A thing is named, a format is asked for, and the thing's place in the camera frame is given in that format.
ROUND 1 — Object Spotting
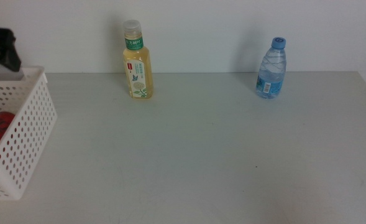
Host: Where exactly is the yellow tea bottle green label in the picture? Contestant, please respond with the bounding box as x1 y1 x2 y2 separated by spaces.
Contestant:
122 19 155 100

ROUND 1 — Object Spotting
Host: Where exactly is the clear water bottle blue cap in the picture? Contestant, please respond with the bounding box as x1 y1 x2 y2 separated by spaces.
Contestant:
255 37 288 100

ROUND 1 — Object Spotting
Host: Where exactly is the white perforated plastic basket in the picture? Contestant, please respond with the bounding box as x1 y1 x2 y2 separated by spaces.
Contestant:
0 65 58 200

